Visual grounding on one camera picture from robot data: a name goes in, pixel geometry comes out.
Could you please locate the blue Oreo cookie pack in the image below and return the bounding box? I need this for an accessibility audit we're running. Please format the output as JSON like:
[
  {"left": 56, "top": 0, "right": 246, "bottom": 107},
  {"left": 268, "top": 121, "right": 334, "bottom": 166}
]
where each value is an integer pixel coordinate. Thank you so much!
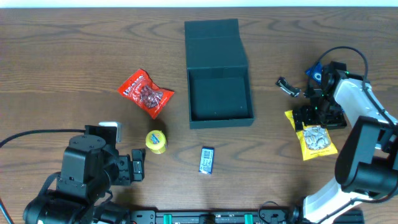
[{"left": 305, "top": 62, "right": 323, "bottom": 84}]

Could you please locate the dark green open box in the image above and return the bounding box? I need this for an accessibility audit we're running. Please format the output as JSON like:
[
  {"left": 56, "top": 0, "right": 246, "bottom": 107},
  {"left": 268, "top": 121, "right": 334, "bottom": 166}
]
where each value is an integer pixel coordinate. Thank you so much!
[{"left": 184, "top": 19, "right": 254, "bottom": 129}]

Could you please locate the small blue barcode packet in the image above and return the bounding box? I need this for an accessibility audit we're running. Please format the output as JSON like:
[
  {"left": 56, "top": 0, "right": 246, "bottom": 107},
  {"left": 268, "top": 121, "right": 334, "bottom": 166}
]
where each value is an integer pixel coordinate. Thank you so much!
[{"left": 199, "top": 147, "right": 215, "bottom": 174}]

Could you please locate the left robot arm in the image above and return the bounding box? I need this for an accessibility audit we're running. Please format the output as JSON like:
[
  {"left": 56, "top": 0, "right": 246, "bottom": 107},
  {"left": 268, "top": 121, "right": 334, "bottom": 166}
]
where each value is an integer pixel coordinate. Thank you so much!
[{"left": 23, "top": 125, "right": 146, "bottom": 223}]

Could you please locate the yellow candy bag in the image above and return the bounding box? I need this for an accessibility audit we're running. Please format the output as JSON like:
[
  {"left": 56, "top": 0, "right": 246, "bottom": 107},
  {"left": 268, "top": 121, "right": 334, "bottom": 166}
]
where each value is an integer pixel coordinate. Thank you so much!
[{"left": 285, "top": 110, "right": 338, "bottom": 161}]

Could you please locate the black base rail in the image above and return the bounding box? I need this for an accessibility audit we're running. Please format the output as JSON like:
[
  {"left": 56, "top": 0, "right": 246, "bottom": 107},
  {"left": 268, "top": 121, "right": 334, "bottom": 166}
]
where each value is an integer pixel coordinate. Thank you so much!
[{"left": 130, "top": 209, "right": 288, "bottom": 224}]

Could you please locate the left black cable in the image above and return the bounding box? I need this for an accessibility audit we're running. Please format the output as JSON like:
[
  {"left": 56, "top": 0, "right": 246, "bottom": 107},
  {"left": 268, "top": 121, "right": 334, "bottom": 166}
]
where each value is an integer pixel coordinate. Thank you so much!
[{"left": 0, "top": 129, "right": 86, "bottom": 149}]

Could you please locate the yellow candy tube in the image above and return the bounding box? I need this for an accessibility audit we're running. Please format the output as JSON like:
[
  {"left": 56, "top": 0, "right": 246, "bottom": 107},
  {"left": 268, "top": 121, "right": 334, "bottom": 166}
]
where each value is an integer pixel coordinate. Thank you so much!
[{"left": 146, "top": 130, "right": 167, "bottom": 154}]

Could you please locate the small black wrapped snack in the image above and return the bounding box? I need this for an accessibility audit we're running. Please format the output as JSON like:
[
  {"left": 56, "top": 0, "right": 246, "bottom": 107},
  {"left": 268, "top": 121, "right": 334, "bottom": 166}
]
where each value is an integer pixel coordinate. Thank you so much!
[{"left": 275, "top": 77, "right": 301, "bottom": 97}]

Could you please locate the red candy bag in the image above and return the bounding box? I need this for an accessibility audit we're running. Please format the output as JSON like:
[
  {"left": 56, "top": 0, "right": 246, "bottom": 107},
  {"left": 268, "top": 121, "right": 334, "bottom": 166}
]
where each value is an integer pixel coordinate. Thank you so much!
[{"left": 118, "top": 69, "right": 174, "bottom": 119}]

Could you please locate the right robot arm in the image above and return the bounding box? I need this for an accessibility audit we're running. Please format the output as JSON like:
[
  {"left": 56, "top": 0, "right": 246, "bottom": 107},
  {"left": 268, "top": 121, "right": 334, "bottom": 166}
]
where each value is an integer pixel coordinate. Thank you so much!
[{"left": 286, "top": 62, "right": 397, "bottom": 223}]

